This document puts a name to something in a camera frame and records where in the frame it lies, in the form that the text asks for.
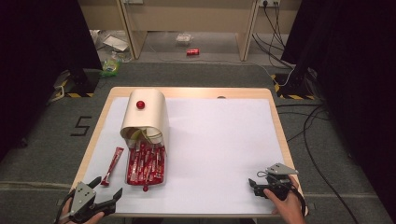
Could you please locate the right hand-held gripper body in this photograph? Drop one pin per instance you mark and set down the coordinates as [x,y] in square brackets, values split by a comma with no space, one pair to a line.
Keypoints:
[278,182]

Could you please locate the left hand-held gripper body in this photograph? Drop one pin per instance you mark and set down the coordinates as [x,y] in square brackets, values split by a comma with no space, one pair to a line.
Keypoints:
[81,199]

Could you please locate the single red stick packet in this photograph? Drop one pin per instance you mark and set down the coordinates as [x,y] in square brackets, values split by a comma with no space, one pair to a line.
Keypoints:
[112,166]

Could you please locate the red snack packets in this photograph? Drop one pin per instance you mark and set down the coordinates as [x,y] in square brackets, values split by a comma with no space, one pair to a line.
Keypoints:
[146,182]

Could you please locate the stack of red stick packets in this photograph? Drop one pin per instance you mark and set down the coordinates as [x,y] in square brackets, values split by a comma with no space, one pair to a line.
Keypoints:
[146,165]

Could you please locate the cream storage box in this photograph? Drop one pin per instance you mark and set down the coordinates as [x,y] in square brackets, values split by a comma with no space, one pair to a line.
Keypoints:
[146,112]

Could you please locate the person's left hand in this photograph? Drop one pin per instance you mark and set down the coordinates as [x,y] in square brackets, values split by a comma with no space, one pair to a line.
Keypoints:
[81,219]

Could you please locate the person's right hand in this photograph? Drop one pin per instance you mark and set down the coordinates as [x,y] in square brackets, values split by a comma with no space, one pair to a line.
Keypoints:
[286,203]

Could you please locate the white table mat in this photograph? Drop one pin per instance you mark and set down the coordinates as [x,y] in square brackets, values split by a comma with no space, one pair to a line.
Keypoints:
[211,155]

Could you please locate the clear drawer, yellowish contents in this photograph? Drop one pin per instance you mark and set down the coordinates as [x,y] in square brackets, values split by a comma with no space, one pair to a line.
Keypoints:
[135,134]

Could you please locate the black stand base, striped tape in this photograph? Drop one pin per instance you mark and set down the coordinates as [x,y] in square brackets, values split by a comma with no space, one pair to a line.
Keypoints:
[294,87]
[76,84]

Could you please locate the green plastic bag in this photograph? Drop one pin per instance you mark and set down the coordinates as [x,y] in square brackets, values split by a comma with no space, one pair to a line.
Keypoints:
[110,66]

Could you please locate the black curtain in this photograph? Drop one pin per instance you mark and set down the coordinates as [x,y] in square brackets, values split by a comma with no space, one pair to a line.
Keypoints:
[351,77]
[37,62]

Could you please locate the white papers and plastic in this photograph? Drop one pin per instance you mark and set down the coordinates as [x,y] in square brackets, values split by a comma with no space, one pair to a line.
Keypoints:
[113,42]

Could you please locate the red drink can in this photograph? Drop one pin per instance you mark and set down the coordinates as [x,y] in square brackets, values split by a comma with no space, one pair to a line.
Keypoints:
[192,52]

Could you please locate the clear plastic food container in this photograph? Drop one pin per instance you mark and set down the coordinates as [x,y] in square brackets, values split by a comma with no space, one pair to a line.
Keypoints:
[184,39]

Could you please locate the light wooden desk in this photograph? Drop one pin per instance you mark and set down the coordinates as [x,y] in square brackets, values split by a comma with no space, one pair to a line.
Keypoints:
[186,18]

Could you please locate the white wall socket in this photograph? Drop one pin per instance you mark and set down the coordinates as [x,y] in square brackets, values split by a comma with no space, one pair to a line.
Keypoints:
[269,2]

